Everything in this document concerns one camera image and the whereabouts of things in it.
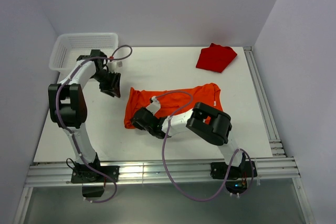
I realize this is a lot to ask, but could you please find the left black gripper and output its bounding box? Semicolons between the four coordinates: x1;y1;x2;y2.
92;69;121;98

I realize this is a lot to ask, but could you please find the orange t-shirt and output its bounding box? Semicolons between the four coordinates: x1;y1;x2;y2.
124;83;223;129

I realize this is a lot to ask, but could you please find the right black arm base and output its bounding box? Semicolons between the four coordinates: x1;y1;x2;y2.
211;162;258;194

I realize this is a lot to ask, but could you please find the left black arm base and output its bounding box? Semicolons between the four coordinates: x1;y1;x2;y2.
71;166;120;200

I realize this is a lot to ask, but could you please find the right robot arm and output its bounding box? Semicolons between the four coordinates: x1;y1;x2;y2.
131;99;246;177

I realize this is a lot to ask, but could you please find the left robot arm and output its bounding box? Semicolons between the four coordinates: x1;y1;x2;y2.
48;49;121;182

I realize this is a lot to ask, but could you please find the white perforated plastic basket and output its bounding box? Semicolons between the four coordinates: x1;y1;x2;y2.
49;33;119;74

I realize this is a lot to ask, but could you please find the red folded t-shirt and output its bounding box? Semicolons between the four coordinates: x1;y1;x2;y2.
196;43;237;73

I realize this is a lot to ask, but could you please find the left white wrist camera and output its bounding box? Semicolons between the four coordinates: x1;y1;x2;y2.
108;61;123;72

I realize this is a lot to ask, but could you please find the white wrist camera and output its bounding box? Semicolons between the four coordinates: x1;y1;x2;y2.
145;96;161;115
108;61;123;72

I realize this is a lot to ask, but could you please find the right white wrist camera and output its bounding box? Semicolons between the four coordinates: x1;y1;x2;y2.
145;96;161;115

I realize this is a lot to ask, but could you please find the aluminium front rail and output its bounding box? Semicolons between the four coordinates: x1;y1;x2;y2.
24;157;300;187

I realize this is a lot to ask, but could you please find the aluminium side rail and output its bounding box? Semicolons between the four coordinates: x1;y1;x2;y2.
243;47;287;158

